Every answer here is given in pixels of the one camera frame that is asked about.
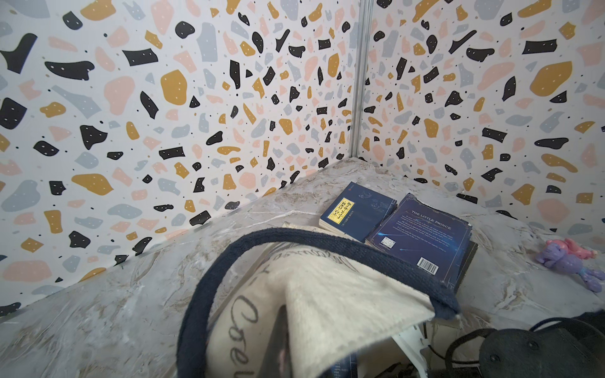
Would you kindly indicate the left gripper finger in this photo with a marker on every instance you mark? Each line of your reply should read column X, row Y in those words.
column 277, row 359

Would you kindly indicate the cream canvas tote bag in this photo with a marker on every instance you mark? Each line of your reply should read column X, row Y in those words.
column 341, row 296

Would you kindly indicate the dark blue Little Prince book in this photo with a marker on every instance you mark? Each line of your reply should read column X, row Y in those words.
column 435, row 241

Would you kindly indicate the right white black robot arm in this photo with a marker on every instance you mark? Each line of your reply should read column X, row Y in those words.
column 554, row 347

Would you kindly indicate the small purple toy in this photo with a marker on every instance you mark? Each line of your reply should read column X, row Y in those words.
column 559, row 259

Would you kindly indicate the small pink toy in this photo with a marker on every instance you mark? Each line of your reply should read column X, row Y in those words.
column 573, row 248

